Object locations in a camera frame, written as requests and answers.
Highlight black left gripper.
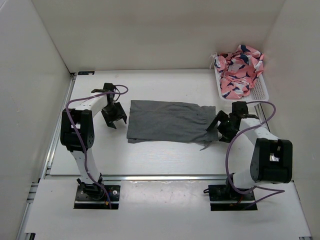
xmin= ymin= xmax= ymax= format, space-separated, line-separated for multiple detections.
xmin=100 ymin=102 xmax=127 ymax=129

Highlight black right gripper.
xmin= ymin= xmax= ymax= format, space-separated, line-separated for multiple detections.
xmin=207 ymin=110 xmax=238 ymax=144

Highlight grey shorts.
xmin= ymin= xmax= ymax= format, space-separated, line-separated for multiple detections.
xmin=126 ymin=100 xmax=218 ymax=148

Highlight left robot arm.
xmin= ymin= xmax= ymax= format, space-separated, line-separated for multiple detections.
xmin=60 ymin=83 xmax=129 ymax=200

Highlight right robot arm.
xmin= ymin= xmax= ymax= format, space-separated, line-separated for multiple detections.
xmin=207 ymin=101 xmax=293 ymax=200

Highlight pink patterned shorts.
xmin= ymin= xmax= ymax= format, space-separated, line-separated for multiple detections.
xmin=210 ymin=44 xmax=265 ymax=100

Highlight white plastic basket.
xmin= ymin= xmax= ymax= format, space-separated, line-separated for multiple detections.
xmin=213 ymin=66 xmax=269 ymax=109

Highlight aluminium right side rail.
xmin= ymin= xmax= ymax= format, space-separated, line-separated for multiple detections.
xmin=254 ymin=103 xmax=313 ymax=240

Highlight aluminium rail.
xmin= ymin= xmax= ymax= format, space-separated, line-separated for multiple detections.
xmin=102 ymin=174 xmax=227 ymax=181
xmin=14 ymin=72 xmax=77 ymax=240
xmin=254 ymin=103 xmax=313 ymax=240

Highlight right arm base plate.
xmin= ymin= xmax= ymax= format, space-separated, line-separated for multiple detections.
xmin=203 ymin=184 xmax=258 ymax=212

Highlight aluminium front rail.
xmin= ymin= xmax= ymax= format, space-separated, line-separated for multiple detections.
xmin=102 ymin=174 xmax=227 ymax=181

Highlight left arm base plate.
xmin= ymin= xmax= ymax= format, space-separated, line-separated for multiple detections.
xmin=73 ymin=185 xmax=121 ymax=210

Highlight aluminium left side rail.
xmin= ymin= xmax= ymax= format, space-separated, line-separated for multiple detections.
xmin=14 ymin=72 xmax=77 ymax=240

